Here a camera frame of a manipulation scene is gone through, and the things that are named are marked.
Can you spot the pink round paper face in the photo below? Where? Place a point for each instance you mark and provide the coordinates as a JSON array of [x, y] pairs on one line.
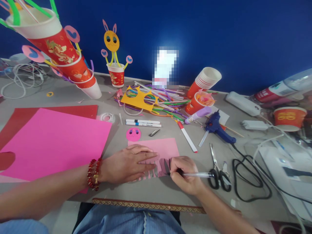
[[133, 134]]

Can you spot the red and white paper cup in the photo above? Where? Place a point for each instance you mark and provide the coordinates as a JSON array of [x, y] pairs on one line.
[[91, 90]]

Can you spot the small red paper cup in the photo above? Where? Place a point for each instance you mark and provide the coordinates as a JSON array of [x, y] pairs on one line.
[[116, 76]]

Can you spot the person's body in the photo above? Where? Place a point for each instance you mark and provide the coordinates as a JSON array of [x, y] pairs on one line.
[[126, 221]]

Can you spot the red cup with paper scraps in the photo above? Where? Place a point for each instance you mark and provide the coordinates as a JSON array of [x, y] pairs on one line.
[[195, 104]]

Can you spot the clear ballpoint pen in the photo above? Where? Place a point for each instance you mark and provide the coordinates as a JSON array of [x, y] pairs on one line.
[[201, 174]]

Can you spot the light pink fringed paper sheet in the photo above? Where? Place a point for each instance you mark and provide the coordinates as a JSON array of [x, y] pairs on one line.
[[162, 147]]

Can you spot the pile of coloured straws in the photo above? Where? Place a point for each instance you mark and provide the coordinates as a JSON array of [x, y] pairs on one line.
[[170, 102]]

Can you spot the yellow paper rabbit head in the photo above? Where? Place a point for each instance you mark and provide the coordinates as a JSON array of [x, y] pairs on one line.
[[111, 40]]

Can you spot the small pink heart disc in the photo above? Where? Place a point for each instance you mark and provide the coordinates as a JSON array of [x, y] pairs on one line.
[[104, 53], [129, 59]]

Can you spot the blue hot glue gun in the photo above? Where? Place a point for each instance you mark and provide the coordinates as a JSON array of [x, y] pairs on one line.
[[219, 130]]

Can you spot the stack of red paper cups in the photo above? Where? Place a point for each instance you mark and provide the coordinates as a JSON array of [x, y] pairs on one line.
[[207, 79]]

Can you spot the black metal clip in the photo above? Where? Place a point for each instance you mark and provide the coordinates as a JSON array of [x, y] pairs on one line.
[[154, 132]]

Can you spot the white marker pen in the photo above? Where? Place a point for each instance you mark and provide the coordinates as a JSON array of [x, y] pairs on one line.
[[143, 121], [146, 125]]

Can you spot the large red dragon paper cup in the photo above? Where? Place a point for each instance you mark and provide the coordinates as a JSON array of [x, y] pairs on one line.
[[53, 46]]

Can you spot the yellow green bent straws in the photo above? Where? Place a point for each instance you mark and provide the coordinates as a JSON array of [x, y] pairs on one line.
[[114, 59]]

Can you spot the clear bag with white boxes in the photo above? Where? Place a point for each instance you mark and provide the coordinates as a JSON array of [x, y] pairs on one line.
[[290, 170]]

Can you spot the white container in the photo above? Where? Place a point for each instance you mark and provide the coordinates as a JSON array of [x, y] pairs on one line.
[[161, 83]]

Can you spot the person's left hand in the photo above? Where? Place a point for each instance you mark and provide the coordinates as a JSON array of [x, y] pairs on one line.
[[119, 165]]

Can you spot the plastic bottle with red label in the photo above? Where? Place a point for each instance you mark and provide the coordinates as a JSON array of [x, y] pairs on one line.
[[275, 91]]

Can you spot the person's right hand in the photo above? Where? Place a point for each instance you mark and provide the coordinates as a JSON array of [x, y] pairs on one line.
[[187, 178]]

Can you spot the red paper cup with faces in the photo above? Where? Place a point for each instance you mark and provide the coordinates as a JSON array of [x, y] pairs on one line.
[[78, 70]]

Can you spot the white pen with red ends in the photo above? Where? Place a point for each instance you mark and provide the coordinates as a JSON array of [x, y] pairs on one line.
[[188, 139]]

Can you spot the large pink heart disc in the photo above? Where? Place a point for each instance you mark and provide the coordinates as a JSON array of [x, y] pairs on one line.
[[33, 53], [72, 33]]

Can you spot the short white straw piece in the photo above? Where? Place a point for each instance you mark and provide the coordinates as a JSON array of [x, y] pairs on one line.
[[120, 119]]

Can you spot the white charger adapter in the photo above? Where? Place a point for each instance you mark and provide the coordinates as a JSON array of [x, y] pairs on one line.
[[254, 125]]

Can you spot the bright pink paper sheet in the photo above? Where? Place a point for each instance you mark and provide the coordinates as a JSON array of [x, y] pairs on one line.
[[53, 143]]

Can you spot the red paper bowl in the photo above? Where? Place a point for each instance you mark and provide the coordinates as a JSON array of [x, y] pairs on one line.
[[290, 119]]

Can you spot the person's left fingers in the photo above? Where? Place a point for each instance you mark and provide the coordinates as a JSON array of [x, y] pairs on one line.
[[146, 167]]

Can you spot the yellow paper with round holes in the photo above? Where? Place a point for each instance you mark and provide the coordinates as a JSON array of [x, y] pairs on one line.
[[136, 98]]

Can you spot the green straws in cup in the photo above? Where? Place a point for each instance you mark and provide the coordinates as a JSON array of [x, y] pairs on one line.
[[15, 14]]

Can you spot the clear tape roll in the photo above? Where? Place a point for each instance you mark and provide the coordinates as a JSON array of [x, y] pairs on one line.
[[108, 118]]

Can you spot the clear glue stick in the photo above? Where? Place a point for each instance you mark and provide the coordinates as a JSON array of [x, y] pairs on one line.
[[203, 139]]

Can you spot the thin wooden skewer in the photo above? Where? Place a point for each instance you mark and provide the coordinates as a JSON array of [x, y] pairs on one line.
[[234, 132]]

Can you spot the person's right fingers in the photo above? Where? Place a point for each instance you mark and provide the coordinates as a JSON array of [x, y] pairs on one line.
[[176, 165]]

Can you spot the red paper sheet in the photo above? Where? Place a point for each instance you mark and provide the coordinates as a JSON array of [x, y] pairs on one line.
[[26, 114]]

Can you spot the white power strip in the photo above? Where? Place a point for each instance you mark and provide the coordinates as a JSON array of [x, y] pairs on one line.
[[241, 102]]

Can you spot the purple glue stick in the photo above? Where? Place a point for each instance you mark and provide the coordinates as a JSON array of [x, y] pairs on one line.
[[198, 114]]

